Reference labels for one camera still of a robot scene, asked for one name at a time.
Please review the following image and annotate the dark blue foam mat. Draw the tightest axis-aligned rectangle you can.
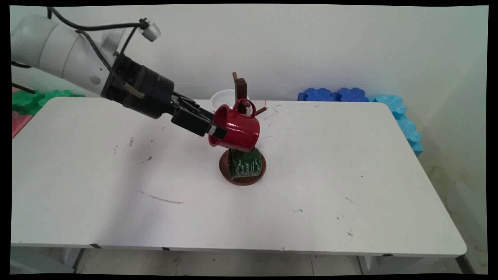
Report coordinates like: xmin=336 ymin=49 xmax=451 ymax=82
xmin=336 ymin=87 xmax=370 ymax=102
xmin=298 ymin=87 xmax=337 ymax=102

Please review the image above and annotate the red foam mat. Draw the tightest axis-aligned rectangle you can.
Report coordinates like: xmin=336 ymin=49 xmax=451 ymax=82
xmin=12 ymin=111 xmax=34 ymax=139

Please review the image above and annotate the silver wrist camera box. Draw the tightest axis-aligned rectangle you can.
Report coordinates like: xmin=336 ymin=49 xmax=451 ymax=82
xmin=138 ymin=17 xmax=162 ymax=42

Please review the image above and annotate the green enamel mug white print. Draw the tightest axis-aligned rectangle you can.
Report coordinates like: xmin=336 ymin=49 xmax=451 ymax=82
xmin=228 ymin=147 xmax=263 ymax=180

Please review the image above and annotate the light blue foam mat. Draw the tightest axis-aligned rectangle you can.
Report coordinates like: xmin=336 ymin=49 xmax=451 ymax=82
xmin=396 ymin=116 xmax=422 ymax=143
xmin=373 ymin=94 xmax=407 ymax=118

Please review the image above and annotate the red enamel mug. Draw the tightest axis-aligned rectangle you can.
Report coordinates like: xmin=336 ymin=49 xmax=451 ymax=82
xmin=208 ymin=98 xmax=260 ymax=153

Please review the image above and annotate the dark wooden mug tree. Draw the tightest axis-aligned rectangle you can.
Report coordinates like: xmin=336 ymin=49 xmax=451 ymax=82
xmin=219 ymin=72 xmax=268 ymax=186

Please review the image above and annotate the green foam mat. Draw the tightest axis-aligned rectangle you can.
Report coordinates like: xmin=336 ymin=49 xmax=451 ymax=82
xmin=12 ymin=90 xmax=84 ymax=116

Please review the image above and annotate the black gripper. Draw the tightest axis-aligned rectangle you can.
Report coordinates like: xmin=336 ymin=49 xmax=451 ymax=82
xmin=102 ymin=52 xmax=228 ymax=140

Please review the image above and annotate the thin black rod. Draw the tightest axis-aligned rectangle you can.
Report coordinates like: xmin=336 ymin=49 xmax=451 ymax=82
xmin=12 ymin=82 xmax=36 ymax=95

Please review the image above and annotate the white bowl red outside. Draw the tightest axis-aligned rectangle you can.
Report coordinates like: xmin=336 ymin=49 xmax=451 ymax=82
xmin=210 ymin=89 xmax=249 ymax=114

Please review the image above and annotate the white table leg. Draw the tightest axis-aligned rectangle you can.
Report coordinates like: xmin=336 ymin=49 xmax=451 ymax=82
xmin=10 ymin=247 xmax=84 ymax=274

